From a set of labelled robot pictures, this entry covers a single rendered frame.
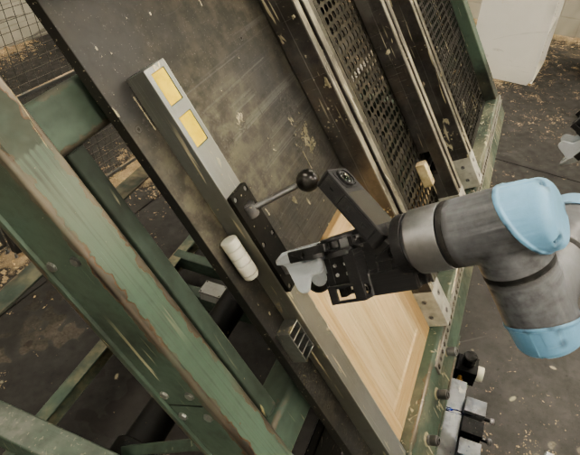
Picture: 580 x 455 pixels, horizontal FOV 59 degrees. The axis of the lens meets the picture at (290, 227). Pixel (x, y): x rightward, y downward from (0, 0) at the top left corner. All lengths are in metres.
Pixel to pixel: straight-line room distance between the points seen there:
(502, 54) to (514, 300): 4.60
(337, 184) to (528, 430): 1.98
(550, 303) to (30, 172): 0.55
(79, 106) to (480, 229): 0.54
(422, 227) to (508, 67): 4.61
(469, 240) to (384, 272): 0.12
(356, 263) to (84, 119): 0.42
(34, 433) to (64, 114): 0.96
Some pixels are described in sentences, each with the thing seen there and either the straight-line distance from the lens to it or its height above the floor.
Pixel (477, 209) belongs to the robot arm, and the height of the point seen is 1.70.
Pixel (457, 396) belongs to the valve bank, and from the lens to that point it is 1.56.
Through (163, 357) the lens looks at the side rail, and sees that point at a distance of 0.69.
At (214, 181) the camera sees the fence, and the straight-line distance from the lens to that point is 0.80.
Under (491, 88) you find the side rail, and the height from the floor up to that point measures 0.95.
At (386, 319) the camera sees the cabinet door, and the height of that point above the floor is 1.06.
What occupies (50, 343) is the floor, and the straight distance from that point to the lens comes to 2.76.
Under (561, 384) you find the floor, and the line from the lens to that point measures 2.68.
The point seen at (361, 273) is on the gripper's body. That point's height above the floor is 1.58.
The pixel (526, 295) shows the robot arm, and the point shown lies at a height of 1.63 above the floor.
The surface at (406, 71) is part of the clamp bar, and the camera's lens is 1.57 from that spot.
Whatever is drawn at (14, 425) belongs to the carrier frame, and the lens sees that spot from 1.56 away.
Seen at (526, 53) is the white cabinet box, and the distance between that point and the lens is 5.07.
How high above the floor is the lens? 2.02
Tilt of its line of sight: 41 degrees down
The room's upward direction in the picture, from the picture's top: straight up
